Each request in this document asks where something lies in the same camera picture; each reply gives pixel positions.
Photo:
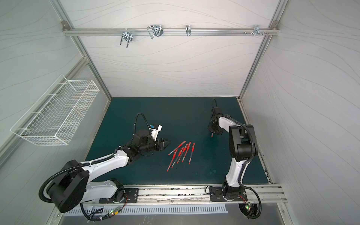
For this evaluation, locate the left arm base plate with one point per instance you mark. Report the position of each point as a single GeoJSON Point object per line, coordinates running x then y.
{"type": "Point", "coordinates": [129, 195]}

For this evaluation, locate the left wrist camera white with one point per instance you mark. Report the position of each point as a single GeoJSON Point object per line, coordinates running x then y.
{"type": "Point", "coordinates": [154, 130]}

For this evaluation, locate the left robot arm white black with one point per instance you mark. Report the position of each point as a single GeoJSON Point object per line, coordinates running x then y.
{"type": "Point", "coordinates": [75, 183]}

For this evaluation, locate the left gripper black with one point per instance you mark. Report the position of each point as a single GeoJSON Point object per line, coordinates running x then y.
{"type": "Point", "coordinates": [157, 143]}

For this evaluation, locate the white slotted cable duct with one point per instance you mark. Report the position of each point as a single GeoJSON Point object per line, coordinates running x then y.
{"type": "Point", "coordinates": [187, 209]}

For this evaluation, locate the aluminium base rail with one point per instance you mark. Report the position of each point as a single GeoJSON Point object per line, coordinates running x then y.
{"type": "Point", "coordinates": [199, 193]}

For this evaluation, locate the metal U-bolt clamp middle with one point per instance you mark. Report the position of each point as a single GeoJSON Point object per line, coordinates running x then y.
{"type": "Point", "coordinates": [155, 31]}

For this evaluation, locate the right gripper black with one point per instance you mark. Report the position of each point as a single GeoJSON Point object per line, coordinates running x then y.
{"type": "Point", "coordinates": [213, 127]}

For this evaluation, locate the metal u-bolt clamp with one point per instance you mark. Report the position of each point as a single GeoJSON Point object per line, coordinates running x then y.
{"type": "Point", "coordinates": [155, 31]}
{"type": "Point", "coordinates": [127, 37]}

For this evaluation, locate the metal U-bolt clamp left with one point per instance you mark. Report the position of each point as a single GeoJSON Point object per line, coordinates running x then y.
{"type": "Point", "coordinates": [127, 37]}

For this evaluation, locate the metal bolt clamp right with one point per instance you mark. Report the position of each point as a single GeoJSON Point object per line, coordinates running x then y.
{"type": "Point", "coordinates": [256, 32]}

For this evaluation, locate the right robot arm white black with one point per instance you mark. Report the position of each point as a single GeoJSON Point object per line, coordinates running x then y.
{"type": "Point", "coordinates": [242, 148]}

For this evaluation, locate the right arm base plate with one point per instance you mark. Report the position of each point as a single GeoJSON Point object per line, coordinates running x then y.
{"type": "Point", "coordinates": [222, 194]}

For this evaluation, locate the small metal bracket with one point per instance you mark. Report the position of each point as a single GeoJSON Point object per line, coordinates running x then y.
{"type": "Point", "coordinates": [188, 30]}

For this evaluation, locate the aluminium crossbar rail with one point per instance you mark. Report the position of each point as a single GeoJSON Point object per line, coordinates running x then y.
{"type": "Point", "coordinates": [176, 32]}

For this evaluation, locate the white wire basket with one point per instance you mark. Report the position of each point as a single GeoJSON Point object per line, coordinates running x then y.
{"type": "Point", "coordinates": [54, 118]}

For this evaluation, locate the green table mat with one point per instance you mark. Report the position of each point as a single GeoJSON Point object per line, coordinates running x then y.
{"type": "Point", "coordinates": [182, 119]}

